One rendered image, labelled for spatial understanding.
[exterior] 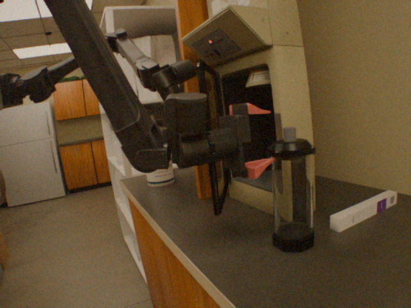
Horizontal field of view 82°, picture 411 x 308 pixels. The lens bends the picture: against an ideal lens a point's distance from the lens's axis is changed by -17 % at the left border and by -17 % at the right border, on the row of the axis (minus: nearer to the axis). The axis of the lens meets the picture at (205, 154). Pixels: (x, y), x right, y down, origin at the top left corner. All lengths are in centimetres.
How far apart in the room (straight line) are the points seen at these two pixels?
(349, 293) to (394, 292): 8
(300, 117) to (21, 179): 525
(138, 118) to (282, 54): 43
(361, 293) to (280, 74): 53
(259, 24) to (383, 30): 47
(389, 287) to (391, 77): 68
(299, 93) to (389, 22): 43
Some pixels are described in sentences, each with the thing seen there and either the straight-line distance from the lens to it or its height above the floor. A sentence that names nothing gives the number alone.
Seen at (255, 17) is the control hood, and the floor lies 148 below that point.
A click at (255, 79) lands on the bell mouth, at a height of 133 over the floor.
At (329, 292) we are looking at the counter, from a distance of 53.
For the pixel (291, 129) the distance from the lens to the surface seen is 60.
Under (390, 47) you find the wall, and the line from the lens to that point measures 102.
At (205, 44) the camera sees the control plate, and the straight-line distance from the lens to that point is 88.
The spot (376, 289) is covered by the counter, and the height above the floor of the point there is 94.
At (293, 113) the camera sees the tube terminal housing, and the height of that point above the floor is 123.
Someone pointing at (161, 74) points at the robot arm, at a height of 137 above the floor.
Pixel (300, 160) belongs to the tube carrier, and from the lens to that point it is 58.
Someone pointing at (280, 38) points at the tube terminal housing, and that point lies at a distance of 76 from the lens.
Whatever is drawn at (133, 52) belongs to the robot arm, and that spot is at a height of 149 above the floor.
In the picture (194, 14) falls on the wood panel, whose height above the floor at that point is 162.
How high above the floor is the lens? 127
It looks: 9 degrees down
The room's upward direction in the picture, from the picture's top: 7 degrees counter-clockwise
